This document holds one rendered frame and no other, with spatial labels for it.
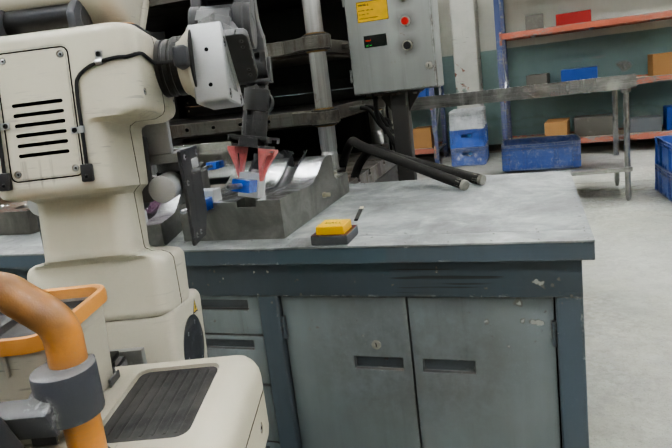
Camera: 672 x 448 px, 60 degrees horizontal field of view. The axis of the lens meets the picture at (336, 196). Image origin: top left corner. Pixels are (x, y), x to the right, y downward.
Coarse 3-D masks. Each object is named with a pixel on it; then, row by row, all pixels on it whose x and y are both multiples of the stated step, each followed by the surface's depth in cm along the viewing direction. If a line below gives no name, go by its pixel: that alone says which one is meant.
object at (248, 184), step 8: (240, 176) 131; (248, 176) 130; (256, 176) 130; (232, 184) 122; (240, 184) 126; (248, 184) 126; (256, 184) 129; (264, 184) 132; (240, 192) 131; (248, 192) 126; (256, 192) 130; (264, 192) 133
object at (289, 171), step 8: (280, 152) 165; (288, 152) 163; (304, 152) 161; (256, 160) 163; (288, 160) 158; (256, 168) 163; (288, 168) 156; (296, 168) 154; (288, 176) 153; (280, 184) 151; (288, 184) 148; (232, 192) 149
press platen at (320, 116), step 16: (240, 112) 286; (272, 112) 233; (288, 112) 213; (304, 112) 206; (320, 112) 196; (336, 112) 198; (352, 112) 242; (176, 128) 225; (192, 128) 223; (208, 128) 221; (224, 128) 218; (240, 128) 216
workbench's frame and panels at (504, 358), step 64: (0, 256) 148; (192, 256) 129; (256, 256) 124; (320, 256) 120; (384, 256) 115; (448, 256) 111; (512, 256) 107; (576, 256) 104; (256, 320) 135; (320, 320) 130; (384, 320) 125; (448, 320) 120; (512, 320) 116; (576, 320) 111; (320, 384) 133; (384, 384) 128; (448, 384) 123; (512, 384) 119; (576, 384) 114
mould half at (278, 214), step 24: (312, 168) 152; (288, 192) 134; (312, 192) 146; (336, 192) 164; (216, 216) 133; (240, 216) 131; (264, 216) 129; (288, 216) 131; (312, 216) 145; (216, 240) 135
